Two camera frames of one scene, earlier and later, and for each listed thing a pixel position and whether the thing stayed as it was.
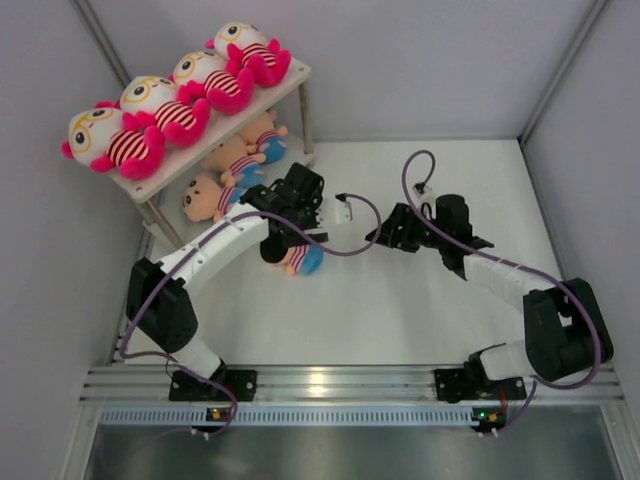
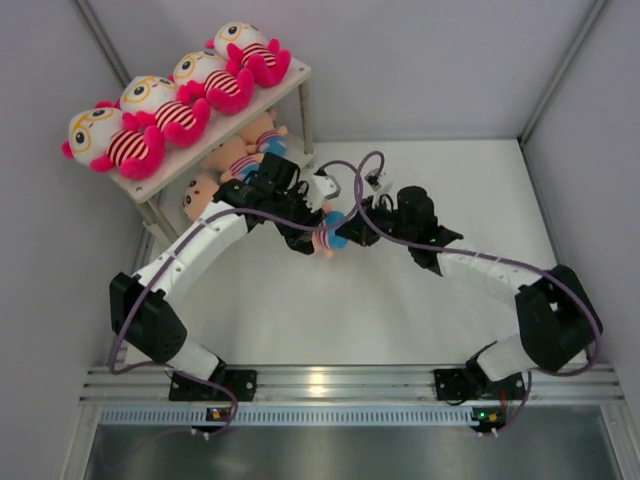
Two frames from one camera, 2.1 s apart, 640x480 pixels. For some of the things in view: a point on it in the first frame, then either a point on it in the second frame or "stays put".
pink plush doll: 244,46 stays put
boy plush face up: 237,167 stays put
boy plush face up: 262,137 stays put
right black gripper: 402,216 -> 357,230
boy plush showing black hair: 306,259 -> 327,239
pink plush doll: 226,87 stays put
